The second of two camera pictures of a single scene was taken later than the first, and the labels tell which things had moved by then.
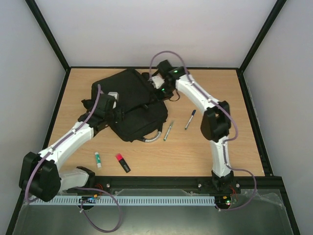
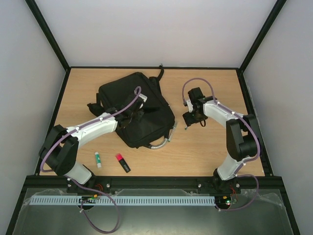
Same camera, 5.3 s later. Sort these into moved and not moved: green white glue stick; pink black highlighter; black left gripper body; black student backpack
Moved: black student backpack; black left gripper body
Not moved: green white glue stick; pink black highlighter
